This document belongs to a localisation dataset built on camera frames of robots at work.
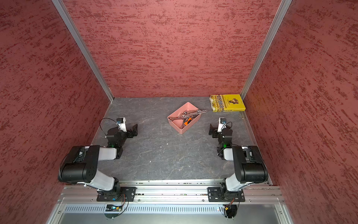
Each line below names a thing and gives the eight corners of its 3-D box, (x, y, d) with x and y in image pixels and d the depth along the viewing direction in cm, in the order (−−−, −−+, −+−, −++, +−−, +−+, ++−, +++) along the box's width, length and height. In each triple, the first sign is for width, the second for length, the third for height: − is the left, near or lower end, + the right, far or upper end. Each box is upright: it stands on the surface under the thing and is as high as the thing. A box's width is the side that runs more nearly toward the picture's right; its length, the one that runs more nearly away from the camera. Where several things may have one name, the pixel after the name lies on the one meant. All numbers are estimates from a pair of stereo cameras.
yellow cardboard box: (211, 112, 114) (212, 109, 111) (209, 96, 125) (209, 93, 122) (244, 112, 114) (246, 109, 111) (239, 96, 125) (240, 94, 123)
